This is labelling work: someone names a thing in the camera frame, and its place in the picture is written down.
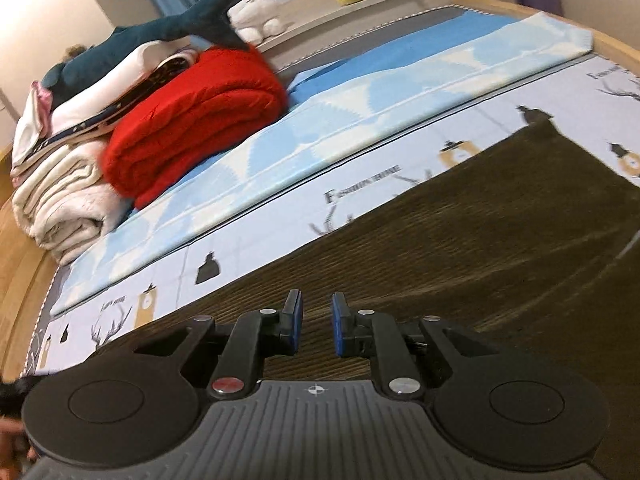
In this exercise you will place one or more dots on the dark brown corduroy pants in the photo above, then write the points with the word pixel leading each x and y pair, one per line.
pixel 529 242

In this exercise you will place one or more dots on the deer print bed sheet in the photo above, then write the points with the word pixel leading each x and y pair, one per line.
pixel 592 100

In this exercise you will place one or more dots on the blue shark plush toy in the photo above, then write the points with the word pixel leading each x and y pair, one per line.
pixel 207 19

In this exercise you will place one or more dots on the white folded clothes stack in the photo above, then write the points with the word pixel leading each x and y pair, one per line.
pixel 94 111

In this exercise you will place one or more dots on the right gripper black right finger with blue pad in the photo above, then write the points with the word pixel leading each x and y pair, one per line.
pixel 408 360

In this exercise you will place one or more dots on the red folded blanket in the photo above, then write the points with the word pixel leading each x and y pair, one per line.
pixel 220 101

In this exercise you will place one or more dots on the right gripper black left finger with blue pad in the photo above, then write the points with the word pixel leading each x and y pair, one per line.
pixel 226 361

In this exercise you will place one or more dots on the light blue patterned blanket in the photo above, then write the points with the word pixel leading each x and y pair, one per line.
pixel 324 129

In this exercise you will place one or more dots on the white plush toy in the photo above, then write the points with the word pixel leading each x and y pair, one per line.
pixel 256 20

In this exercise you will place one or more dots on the cream folded blanket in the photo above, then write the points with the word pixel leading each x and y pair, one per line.
pixel 65 205

